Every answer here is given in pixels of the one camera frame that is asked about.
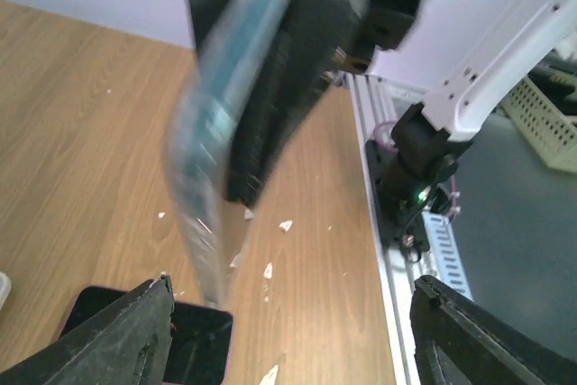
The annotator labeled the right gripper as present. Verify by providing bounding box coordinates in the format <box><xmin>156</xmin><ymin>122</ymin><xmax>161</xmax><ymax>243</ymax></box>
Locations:
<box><xmin>188</xmin><ymin>0</ymin><xmax>422</xmax><ymax>207</ymax></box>

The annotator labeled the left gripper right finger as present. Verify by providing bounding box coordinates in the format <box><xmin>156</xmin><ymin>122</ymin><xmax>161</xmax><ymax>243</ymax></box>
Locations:
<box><xmin>410</xmin><ymin>275</ymin><xmax>576</xmax><ymax>384</ymax></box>

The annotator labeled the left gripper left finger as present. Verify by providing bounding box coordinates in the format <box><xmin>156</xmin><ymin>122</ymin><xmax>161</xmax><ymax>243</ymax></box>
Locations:
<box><xmin>1</xmin><ymin>274</ymin><xmax>174</xmax><ymax>384</ymax></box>

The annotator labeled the purple phone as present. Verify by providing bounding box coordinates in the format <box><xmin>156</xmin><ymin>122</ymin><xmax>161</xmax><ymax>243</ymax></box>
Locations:
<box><xmin>60</xmin><ymin>286</ymin><xmax>234</xmax><ymax>385</ymax></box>

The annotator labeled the cream cased phone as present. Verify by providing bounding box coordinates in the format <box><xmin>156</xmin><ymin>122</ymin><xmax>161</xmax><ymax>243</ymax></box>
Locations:
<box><xmin>0</xmin><ymin>271</ymin><xmax>12</xmax><ymax>310</ymax></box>

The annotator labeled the bare black phone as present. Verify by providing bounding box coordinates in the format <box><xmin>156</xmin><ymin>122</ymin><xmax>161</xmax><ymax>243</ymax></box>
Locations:
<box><xmin>165</xmin><ymin>0</ymin><xmax>290</xmax><ymax>309</ymax></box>

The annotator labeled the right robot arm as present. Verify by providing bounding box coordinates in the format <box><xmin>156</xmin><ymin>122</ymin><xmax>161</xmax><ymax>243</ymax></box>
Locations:
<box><xmin>168</xmin><ymin>0</ymin><xmax>576</xmax><ymax>223</ymax></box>

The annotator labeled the white debris pile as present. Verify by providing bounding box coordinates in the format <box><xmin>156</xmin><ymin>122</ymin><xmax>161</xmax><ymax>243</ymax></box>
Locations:
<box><xmin>155</xmin><ymin>208</ymin><xmax>294</xmax><ymax>385</ymax></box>

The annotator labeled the slotted cable duct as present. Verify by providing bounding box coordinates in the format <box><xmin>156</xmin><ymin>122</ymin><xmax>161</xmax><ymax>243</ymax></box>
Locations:
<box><xmin>422</xmin><ymin>212</ymin><xmax>473</xmax><ymax>300</ymax></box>

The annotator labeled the aluminium front rail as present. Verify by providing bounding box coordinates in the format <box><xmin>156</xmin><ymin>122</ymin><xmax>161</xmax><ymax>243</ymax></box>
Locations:
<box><xmin>344</xmin><ymin>73</ymin><xmax>420</xmax><ymax>384</ymax></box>

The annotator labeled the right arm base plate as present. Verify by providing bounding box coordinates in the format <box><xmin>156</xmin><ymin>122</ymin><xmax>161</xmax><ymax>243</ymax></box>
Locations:
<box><xmin>364</xmin><ymin>139</ymin><xmax>432</xmax><ymax>264</ymax></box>

